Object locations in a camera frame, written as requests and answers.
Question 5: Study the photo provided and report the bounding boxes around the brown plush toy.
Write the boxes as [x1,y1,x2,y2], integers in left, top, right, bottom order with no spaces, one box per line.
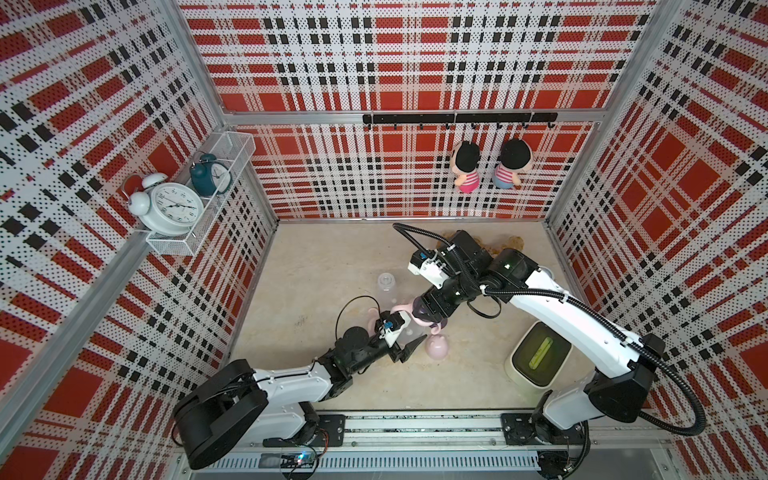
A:
[472,235,525,256]

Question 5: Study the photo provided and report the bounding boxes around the teal alarm clock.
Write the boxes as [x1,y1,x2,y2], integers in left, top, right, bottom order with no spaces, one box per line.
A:
[190,153,233,197]

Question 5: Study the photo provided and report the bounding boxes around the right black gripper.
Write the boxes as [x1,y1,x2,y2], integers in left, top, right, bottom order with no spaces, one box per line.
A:
[411,270,481,323]

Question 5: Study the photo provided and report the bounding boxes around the pink bottle handle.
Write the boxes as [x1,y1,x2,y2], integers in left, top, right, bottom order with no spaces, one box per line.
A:
[367,308,381,335]
[390,303,443,335]

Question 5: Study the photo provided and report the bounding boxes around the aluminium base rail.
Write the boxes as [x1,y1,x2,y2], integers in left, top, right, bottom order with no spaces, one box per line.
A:
[173,410,686,479]

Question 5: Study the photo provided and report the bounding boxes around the pink bottle cap lower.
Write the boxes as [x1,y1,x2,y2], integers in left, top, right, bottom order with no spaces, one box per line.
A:
[425,334,449,361]

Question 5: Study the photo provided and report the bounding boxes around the black hook rail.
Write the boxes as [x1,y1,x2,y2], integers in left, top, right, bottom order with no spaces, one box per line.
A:
[362,112,559,126]

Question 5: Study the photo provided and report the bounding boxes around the doll with pink dress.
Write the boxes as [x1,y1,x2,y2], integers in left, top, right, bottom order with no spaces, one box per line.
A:
[450,141,480,194]

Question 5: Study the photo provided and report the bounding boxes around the doll with striped shirt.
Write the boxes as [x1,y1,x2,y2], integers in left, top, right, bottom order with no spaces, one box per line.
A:
[492,138,533,189]

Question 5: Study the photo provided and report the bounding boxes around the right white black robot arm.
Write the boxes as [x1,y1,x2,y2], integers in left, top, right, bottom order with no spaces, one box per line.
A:
[408,230,664,443]

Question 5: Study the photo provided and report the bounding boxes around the large white alarm clock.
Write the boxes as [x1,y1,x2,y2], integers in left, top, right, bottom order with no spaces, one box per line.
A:
[128,172,204,237]

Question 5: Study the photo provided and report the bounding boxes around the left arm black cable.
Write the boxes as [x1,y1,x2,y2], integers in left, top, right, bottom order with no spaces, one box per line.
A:
[334,294,382,340]

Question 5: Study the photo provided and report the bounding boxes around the white bin green inside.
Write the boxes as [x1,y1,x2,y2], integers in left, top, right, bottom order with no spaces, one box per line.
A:
[504,321,572,390]

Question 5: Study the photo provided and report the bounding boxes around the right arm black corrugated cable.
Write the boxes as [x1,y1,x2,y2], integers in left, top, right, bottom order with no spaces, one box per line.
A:
[392,222,707,437]

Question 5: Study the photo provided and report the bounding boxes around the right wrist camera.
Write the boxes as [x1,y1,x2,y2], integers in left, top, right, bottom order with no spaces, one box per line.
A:
[407,245,461,289]

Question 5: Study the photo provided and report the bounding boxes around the green circuit board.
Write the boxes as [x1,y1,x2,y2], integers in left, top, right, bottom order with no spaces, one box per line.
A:
[278,451,317,470]

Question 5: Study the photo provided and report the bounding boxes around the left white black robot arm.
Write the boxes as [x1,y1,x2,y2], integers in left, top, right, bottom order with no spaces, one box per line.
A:
[173,327,427,470]

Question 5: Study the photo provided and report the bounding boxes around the white wire wall shelf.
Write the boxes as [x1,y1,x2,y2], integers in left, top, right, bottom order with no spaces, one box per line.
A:
[145,131,258,257]

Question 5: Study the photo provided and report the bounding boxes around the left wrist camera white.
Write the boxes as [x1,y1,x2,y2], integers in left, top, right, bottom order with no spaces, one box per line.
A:
[376,310,412,348]

